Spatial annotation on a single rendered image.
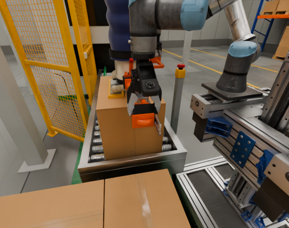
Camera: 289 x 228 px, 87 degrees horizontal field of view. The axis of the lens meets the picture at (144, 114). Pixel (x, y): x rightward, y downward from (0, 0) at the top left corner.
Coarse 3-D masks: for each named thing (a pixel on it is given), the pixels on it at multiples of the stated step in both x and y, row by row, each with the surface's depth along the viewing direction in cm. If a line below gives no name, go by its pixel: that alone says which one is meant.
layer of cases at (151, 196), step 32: (32, 192) 85; (64, 192) 85; (96, 192) 85; (128, 192) 85; (160, 192) 85; (0, 224) 71; (32, 224) 71; (64, 224) 71; (96, 224) 71; (128, 224) 71; (160, 224) 71
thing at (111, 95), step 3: (114, 78) 113; (108, 90) 102; (111, 90) 100; (108, 93) 98; (111, 93) 96; (114, 93) 96; (117, 93) 96; (120, 93) 97; (123, 93) 98; (108, 96) 94; (111, 96) 94; (114, 96) 95; (117, 96) 95; (120, 96) 95; (123, 96) 96
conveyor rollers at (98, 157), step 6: (96, 126) 138; (96, 132) 130; (96, 138) 123; (96, 144) 124; (168, 144) 117; (96, 150) 114; (102, 150) 115; (162, 150) 115; (168, 150) 117; (96, 156) 107; (102, 156) 108
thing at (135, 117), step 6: (138, 108) 53; (144, 108) 53; (150, 108) 53; (132, 114) 57; (138, 114) 49; (144, 114) 49; (150, 114) 49; (132, 120) 49; (132, 126) 51; (138, 126) 51; (144, 126) 51; (150, 126) 52
